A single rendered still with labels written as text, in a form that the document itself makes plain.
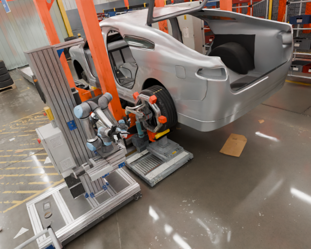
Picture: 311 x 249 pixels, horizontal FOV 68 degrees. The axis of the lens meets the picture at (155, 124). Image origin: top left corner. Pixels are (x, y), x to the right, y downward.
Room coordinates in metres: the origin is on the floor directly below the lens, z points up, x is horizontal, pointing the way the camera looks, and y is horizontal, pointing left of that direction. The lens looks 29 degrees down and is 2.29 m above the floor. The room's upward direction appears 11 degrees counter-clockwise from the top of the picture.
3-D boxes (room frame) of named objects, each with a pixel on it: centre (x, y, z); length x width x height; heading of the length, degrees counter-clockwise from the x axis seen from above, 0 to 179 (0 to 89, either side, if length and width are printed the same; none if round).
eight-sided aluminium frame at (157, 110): (2.95, 0.08, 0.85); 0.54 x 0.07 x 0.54; 33
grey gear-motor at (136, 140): (3.23, 0.22, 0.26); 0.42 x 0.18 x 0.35; 123
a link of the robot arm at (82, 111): (2.19, 0.70, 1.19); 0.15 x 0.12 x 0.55; 135
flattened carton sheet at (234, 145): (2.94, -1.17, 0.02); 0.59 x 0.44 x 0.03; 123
